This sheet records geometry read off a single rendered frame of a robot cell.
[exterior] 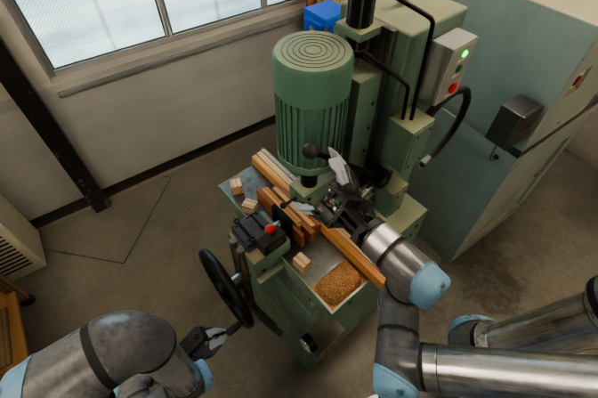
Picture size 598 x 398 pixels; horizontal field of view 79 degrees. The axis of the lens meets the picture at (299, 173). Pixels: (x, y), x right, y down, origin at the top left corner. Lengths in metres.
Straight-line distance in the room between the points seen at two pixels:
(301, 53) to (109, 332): 0.61
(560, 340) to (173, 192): 2.21
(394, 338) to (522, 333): 0.27
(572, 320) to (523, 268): 1.69
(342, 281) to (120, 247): 1.64
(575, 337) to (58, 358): 0.84
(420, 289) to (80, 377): 0.54
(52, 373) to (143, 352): 0.12
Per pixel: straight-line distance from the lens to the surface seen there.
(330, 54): 0.79
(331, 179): 1.10
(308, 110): 0.79
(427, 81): 0.98
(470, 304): 2.24
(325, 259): 1.14
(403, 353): 0.70
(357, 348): 1.99
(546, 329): 0.84
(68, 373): 0.71
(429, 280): 0.66
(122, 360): 0.70
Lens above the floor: 1.90
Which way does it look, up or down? 49 degrees down
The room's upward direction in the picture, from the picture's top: straight up
